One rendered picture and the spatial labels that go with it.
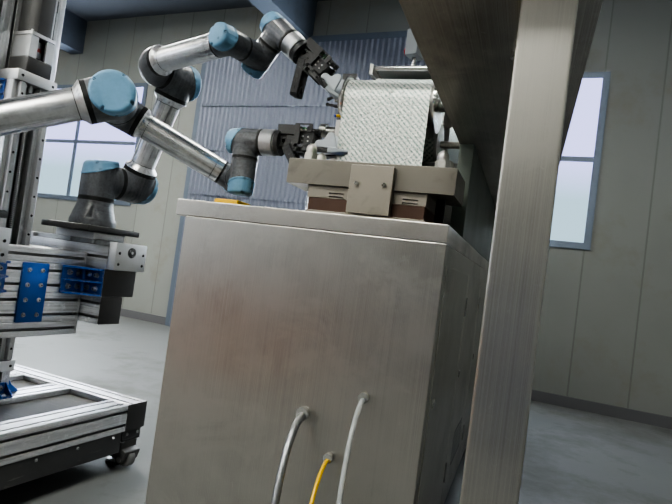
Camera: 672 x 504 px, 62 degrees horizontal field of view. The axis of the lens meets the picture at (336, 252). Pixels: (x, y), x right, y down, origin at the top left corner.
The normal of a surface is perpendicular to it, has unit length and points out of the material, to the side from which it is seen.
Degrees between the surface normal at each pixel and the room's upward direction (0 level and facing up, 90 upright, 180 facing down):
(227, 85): 90
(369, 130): 90
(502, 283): 90
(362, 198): 90
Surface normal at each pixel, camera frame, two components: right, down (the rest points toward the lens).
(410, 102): -0.32, -0.07
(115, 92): 0.45, -0.02
